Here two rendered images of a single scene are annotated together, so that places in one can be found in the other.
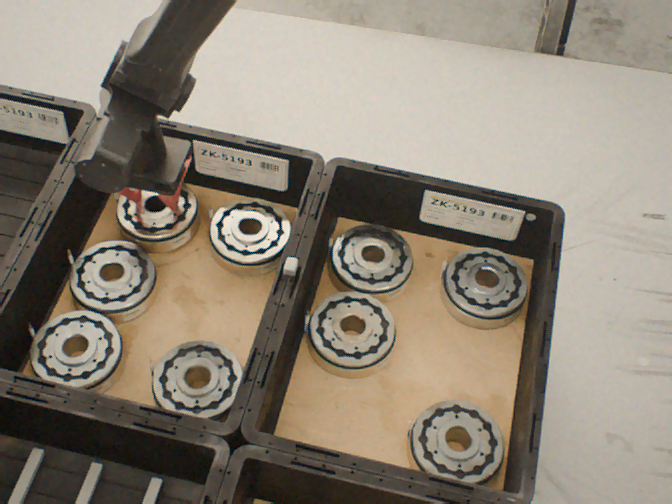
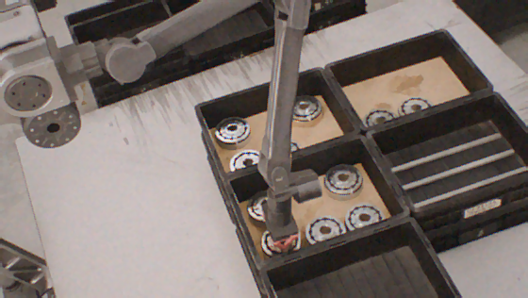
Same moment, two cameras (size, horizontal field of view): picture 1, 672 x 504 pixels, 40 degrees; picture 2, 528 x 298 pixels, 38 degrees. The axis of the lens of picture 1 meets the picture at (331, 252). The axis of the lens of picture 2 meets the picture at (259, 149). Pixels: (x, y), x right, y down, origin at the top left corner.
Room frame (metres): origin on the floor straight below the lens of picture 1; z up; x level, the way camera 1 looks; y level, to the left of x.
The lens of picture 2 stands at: (1.15, 1.28, 2.44)
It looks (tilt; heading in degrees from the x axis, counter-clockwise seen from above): 47 degrees down; 249
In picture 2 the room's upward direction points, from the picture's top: 9 degrees counter-clockwise
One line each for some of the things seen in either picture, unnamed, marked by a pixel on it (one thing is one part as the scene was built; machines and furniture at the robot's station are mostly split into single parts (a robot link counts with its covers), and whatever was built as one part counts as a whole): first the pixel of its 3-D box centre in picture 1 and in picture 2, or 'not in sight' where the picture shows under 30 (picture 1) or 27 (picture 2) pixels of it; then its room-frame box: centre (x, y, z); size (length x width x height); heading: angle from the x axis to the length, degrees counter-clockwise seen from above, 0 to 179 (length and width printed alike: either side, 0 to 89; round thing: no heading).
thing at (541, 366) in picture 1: (416, 316); (275, 121); (0.57, -0.10, 0.92); 0.40 x 0.30 x 0.02; 171
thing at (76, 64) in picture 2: not in sight; (77, 63); (1.03, 0.01, 1.45); 0.09 x 0.08 x 0.12; 85
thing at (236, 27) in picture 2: not in sight; (228, 51); (0.31, -1.13, 0.31); 0.40 x 0.30 x 0.34; 175
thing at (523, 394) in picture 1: (410, 339); (276, 133); (0.57, -0.10, 0.87); 0.40 x 0.30 x 0.11; 171
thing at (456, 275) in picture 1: (486, 281); (232, 129); (0.67, -0.19, 0.86); 0.10 x 0.10 x 0.01
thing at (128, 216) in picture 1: (156, 207); (281, 240); (0.73, 0.23, 0.86); 0.10 x 0.10 x 0.01
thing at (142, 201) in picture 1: (156, 204); not in sight; (0.73, 0.23, 0.86); 0.05 x 0.05 x 0.01
